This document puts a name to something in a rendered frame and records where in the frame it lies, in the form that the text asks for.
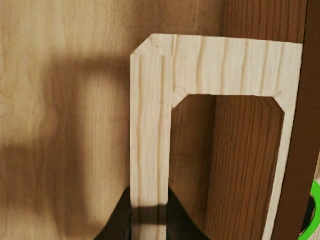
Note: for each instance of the wooden maze board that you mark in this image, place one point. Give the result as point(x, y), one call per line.
point(282, 163)

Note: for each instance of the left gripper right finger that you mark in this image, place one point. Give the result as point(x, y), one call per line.
point(179, 225)

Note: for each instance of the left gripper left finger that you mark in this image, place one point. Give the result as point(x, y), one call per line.
point(118, 226)

